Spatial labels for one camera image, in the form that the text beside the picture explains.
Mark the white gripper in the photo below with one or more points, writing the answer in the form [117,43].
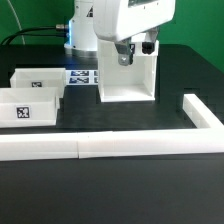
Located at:
[116,20]

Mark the white drawer cabinet box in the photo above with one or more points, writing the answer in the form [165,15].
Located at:
[135,82]

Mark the white front drawer tray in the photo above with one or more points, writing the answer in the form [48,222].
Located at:
[24,107]

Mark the white drawer tray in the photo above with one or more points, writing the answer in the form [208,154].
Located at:
[24,107]
[40,77]

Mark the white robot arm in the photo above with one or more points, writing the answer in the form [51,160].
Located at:
[82,39]

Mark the white rear drawer tray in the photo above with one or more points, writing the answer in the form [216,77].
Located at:
[40,77]

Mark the white fiducial marker sheet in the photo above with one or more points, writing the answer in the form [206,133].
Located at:
[81,77]

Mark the white L-shaped foam fence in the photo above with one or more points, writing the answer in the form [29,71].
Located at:
[206,137]

